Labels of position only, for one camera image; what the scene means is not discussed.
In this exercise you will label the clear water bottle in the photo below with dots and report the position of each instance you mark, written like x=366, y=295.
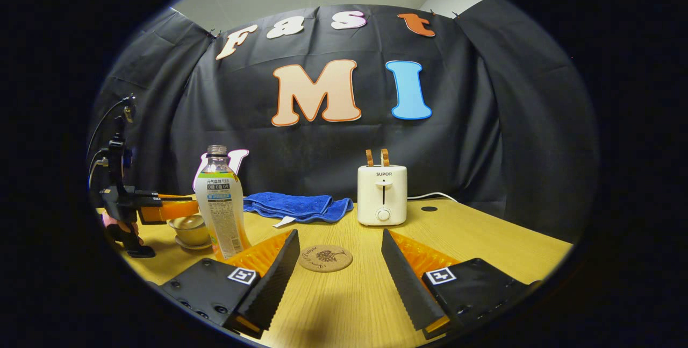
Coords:
x=221, y=213

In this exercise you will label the black backdrop cloth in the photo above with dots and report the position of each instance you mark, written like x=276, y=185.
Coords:
x=322, y=143

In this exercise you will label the round cork coaster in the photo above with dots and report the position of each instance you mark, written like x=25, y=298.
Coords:
x=325, y=258

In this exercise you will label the cream teacup lid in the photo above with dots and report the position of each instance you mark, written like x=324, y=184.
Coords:
x=188, y=222

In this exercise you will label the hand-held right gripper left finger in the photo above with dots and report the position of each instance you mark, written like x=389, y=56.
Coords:
x=271, y=283

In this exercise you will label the white toaster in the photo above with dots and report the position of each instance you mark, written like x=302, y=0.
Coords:
x=381, y=192

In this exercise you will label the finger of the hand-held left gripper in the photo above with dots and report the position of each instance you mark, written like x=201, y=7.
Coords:
x=174, y=197
x=172, y=211

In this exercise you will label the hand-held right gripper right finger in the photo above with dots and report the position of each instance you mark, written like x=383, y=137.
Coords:
x=408, y=283

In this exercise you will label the blue towel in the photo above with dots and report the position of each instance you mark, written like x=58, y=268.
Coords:
x=295, y=205

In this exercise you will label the cream saucer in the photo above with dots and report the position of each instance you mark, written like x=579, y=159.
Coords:
x=193, y=247

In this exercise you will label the toast slice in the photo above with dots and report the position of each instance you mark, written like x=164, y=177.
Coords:
x=385, y=157
x=370, y=157

